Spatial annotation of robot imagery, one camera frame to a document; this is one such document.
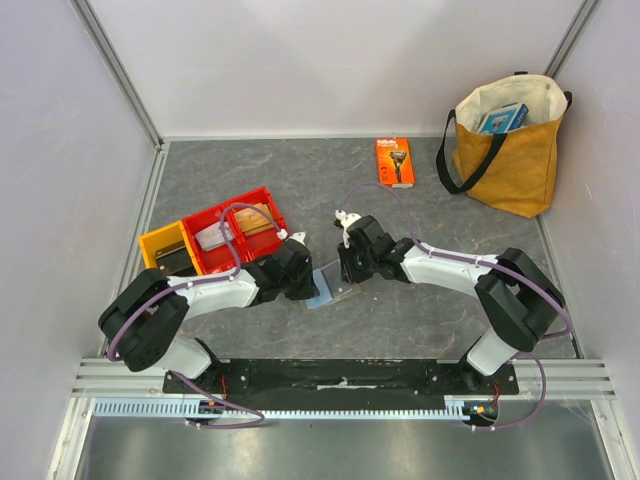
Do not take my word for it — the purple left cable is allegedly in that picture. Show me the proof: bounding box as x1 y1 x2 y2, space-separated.
105 203 290 432

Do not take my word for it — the red bin near yellow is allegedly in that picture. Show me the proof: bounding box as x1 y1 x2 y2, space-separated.
181 202 248 275

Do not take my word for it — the grey card holder wallet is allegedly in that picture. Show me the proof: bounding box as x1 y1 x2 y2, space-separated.
303 260 361 310

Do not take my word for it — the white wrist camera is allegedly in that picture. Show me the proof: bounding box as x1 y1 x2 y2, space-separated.
276 228 307 246
334 210 362 246

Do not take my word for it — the purple cable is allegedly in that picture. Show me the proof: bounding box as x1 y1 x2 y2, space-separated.
105 203 290 432
340 182 572 432

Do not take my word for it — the blue razor box in bag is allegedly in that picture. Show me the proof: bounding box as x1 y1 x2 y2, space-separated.
476 102 529 135

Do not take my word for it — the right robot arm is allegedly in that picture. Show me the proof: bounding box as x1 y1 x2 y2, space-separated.
335 210 571 394

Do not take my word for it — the dark card in yellow bin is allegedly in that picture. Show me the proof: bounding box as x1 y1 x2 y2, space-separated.
155 242 185 258

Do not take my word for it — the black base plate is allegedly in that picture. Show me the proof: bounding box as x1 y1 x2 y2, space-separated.
162 357 520 412

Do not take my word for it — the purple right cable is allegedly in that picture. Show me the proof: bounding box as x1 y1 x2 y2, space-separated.
340 182 572 432

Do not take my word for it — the tan tote bag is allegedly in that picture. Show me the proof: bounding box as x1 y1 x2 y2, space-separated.
435 72 573 218

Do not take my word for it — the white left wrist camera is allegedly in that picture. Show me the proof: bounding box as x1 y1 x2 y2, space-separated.
276 228 307 246

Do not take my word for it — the orange razor box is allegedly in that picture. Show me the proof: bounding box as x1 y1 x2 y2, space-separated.
375 137 415 188

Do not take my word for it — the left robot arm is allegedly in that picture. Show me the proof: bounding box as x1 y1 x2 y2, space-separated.
98 232 318 393

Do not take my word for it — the white cable duct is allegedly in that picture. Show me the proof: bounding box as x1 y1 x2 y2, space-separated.
93 398 489 421

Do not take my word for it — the black credit card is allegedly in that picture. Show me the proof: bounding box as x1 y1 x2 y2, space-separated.
156 252 196 277

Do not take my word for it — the red bin far right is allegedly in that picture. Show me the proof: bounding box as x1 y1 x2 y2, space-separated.
229 186 288 262

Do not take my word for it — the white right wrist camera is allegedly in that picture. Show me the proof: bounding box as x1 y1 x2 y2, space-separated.
334 210 362 246

